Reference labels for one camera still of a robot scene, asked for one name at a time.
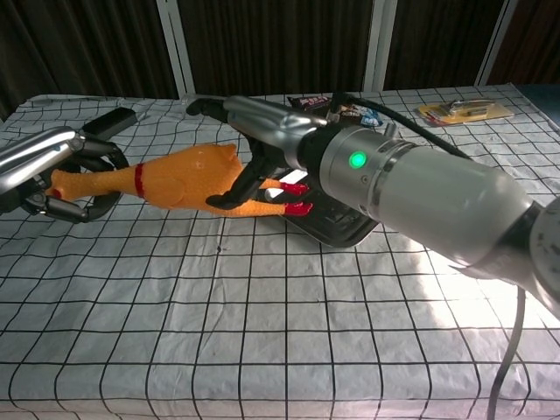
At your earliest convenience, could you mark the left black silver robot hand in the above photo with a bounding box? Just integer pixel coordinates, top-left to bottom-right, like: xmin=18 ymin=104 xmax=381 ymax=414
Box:
xmin=0 ymin=126 xmax=130 ymax=224

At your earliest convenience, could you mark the dark curtain panel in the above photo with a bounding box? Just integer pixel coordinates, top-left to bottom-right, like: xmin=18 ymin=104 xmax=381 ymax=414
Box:
xmin=0 ymin=0 xmax=179 ymax=123
xmin=383 ymin=0 xmax=505 ymax=92
xmin=177 ymin=0 xmax=376 ymax=98
xmin=486 ymin=0 xmax=560 ymax=87

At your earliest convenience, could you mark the shiny metal tray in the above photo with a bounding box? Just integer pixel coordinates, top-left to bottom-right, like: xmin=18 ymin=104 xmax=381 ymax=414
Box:
xmin=279 ymin=170 xmax=380 ymax=249

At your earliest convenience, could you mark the black rectangular box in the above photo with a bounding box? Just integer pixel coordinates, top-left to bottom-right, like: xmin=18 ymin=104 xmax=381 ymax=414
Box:
xmin=80 ymin=107 xmax=137 ymax=142

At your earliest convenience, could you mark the white black checked tablecloth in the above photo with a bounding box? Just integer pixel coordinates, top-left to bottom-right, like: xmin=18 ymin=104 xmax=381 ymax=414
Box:
xmin=0 ymin=85 xmax=560 ymax=420

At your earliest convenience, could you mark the white frame post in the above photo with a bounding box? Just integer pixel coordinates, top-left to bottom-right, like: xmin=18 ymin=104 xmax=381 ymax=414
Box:
xmin=156 ymin=0 xmax=196 ymax=100
xmin=475 ymin=0 xmax=522 ymax=87
xmin=363 ymin=0 xmax=398 ymax=92

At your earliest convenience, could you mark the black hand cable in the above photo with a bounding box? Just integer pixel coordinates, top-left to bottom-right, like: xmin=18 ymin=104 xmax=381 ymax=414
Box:
xmin=330 ymin=90 xmax=472 ymax=160

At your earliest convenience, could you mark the dark snack bag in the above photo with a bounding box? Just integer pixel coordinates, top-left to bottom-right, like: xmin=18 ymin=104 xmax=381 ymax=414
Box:
xmin=287 ymin=94 xmax=382 ymax=129

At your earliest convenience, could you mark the yellow rubber chicken toy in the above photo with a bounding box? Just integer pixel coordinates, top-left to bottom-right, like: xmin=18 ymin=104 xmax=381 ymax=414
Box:
xmin=45 ymin=145 xmax=314 ymax=218

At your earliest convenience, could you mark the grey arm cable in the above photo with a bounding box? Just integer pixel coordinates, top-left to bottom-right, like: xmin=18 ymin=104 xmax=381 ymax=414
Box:
xmin=488 ymin=286 xmax=527 ymax=420

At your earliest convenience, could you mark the blue padded surface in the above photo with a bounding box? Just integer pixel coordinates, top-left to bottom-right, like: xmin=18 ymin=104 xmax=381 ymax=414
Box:
xmin=518 ymin=82 xmax=560 ymax=132

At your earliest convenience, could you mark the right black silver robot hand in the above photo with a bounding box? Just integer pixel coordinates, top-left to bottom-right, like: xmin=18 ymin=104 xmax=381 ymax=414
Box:
xmin=186 ymin=94 xmax=329 ymax=209

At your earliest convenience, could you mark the yellow blister pack with tool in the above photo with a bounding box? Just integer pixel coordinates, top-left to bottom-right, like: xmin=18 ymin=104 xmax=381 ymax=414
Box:
xmin=417 ymin=98 xmax=516 ymax=128

